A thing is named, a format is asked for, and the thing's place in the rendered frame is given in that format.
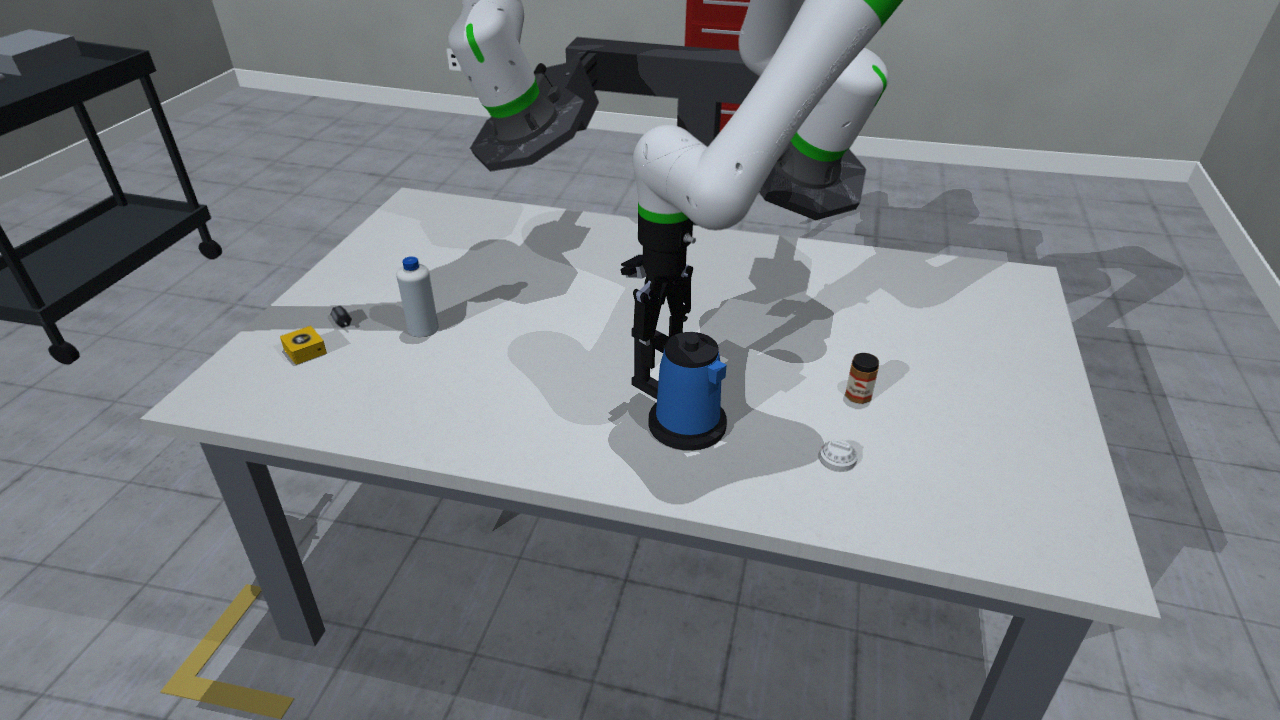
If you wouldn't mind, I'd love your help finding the grey bottle with blue cap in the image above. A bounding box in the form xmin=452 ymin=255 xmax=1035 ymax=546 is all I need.
xmin=396 ymin=258 xmax=439 ymax=337

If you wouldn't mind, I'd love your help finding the black round disc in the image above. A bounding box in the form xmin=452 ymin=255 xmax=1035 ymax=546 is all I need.
xmin=648 ymin=404 xmax=727 ymax=451

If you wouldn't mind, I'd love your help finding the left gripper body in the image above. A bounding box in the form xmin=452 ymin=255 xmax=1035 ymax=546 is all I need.
xmin=643 ymin=247 xmax=687 ymax=299

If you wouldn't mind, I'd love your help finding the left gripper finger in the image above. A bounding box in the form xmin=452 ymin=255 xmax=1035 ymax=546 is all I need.
xmin=666 ymin=264 xmax=692 ymax=337
xmin=634 ymin=281 xmax=669 ymax=369

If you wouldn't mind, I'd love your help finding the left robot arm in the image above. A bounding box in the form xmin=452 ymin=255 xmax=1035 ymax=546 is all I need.
xmin=634 ymin=0 xmax=902 ymax=252

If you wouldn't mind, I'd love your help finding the brown spice jar with black lid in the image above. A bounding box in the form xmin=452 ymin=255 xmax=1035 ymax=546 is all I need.
xmin=845 ymin=354 xmax=879 ymax=404

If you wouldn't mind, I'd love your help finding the white kitchen timer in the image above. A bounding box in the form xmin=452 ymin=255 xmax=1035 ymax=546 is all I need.
xmin=819 ymin=439 xmax=858 ymax=471

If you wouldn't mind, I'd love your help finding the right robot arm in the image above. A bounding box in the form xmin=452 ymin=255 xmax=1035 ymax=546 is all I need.
xmin=448 ymin=0 xmax=561 ymax=145

